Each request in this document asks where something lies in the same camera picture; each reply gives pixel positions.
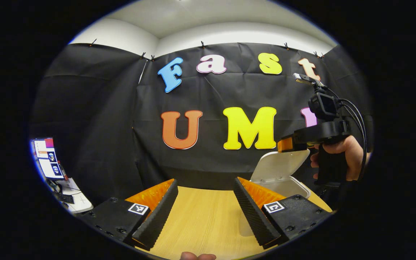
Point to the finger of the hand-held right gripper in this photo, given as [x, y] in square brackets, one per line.
[285, 144]

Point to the wooden desktop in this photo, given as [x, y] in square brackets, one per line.
[200, 220]

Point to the black backdrop cloth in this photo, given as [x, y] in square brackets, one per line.
[103, 108]

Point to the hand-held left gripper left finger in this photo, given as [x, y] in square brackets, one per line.
[159, 216]

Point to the white desktop garbage bin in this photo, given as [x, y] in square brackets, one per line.
[278, 166]

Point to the white side desk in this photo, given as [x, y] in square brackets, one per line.
[79, 202]

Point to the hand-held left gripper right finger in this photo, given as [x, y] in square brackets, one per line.
[251, 216]

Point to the row of black cloth clips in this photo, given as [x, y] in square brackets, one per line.
[202, 44]

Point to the computer monitor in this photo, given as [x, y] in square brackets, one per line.
[47, 157]

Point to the black keyboard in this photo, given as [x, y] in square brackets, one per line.
[66, 198]

